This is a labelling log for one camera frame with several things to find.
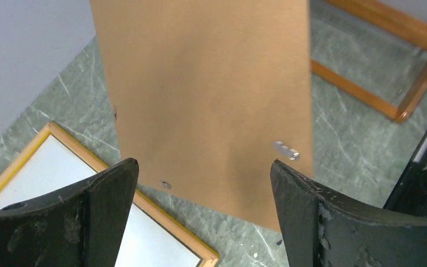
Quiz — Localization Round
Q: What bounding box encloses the orange wooden rack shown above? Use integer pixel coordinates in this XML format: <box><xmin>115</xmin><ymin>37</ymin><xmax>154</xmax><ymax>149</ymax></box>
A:
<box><xmin>310</xmin><ymin>1</ymin><xmax>427</xmax><ymax>125</ymax></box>

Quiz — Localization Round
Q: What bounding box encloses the brown frame backing board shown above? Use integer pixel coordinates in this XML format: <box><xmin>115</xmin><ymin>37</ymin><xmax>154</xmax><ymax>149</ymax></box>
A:
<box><xmin>90</xmin><ymin>0</ymin><xmax>313</xmax><ymax>231</ymax></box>

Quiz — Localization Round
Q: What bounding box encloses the yellow wooden picture frame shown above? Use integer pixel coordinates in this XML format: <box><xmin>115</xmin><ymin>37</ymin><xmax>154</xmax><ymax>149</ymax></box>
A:
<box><xmin>0</xmin><ymin>122</ymin><xmax>220</xmax><ymax>266</ymax></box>

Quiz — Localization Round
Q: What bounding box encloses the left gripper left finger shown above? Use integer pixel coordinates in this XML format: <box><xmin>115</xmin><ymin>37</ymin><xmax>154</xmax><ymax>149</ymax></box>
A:
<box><xmin>0</xmin><ymin>158</ymin><xmax>139</xmax><ymax>266</ymax></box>

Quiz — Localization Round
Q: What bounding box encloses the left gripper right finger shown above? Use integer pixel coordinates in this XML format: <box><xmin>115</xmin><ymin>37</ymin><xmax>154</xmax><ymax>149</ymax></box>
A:
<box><xmin>270</xmin><ymin>160</ymin><xmax>427</xmax><ymax>266</ymax></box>

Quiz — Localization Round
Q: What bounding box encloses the building and sky photo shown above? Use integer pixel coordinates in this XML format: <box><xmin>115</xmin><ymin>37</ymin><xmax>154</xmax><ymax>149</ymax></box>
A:
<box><xmin>0</xmin><ymin>135</ymin><xmax>201</xmax><ymax>266</ymax></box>

